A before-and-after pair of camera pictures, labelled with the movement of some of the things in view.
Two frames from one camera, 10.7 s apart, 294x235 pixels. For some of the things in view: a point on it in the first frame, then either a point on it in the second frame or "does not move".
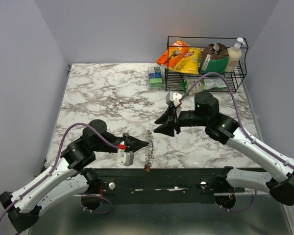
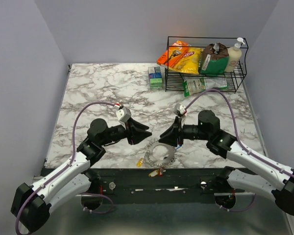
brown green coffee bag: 214,59 does not move
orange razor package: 173,54 does not move
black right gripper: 166,117 -> 176,131
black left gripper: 133,144 -> 135,135
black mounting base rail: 139,180 does not move
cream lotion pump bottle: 235,55 does not move
